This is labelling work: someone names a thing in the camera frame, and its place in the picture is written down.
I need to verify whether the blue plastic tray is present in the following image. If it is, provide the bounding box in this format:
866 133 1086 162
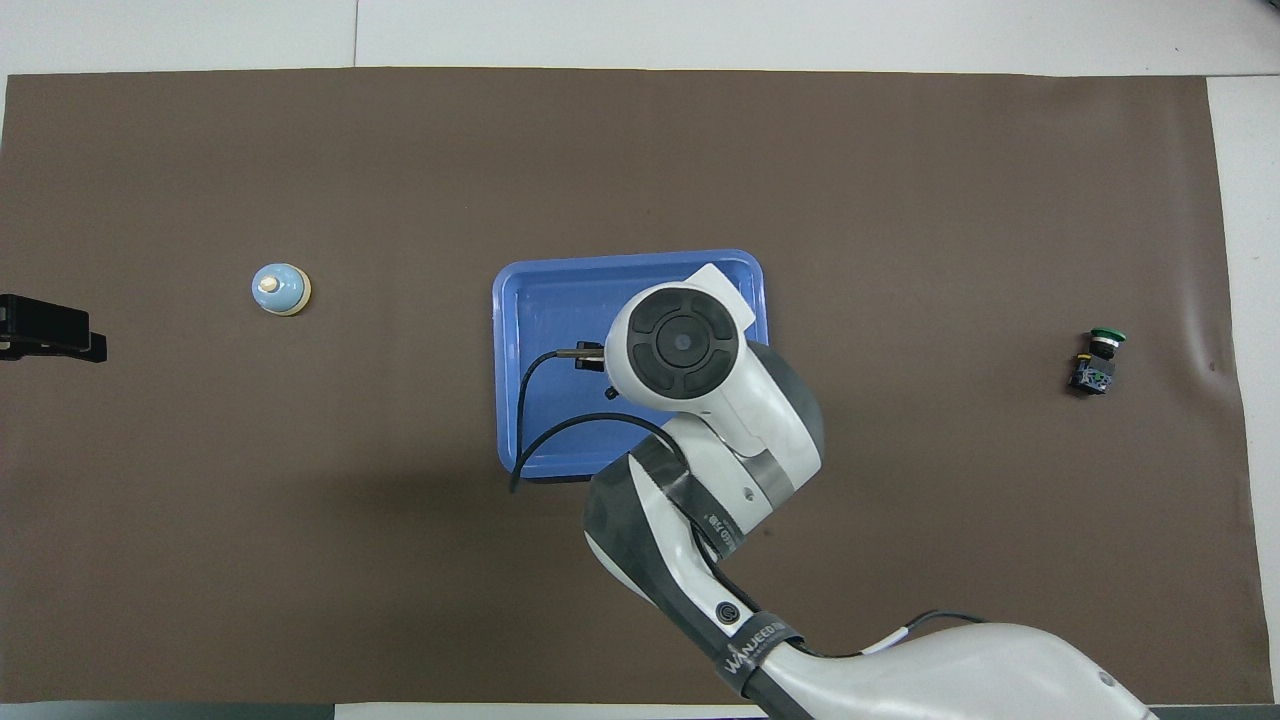
491 248 771 483

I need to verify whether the black printed velcro strap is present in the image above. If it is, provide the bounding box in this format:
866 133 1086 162
718 612 804 698

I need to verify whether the green push button switch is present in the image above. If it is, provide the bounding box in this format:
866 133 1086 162
1067 327 1128 396

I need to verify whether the brown table mat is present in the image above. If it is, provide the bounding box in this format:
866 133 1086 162
0 66 1273 706

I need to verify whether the light blue service bell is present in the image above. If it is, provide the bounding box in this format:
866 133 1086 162
251 263 313 318

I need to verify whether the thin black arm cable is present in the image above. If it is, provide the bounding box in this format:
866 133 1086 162
830 609 988 658

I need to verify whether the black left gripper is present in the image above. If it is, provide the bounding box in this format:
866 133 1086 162
0 294 108 363

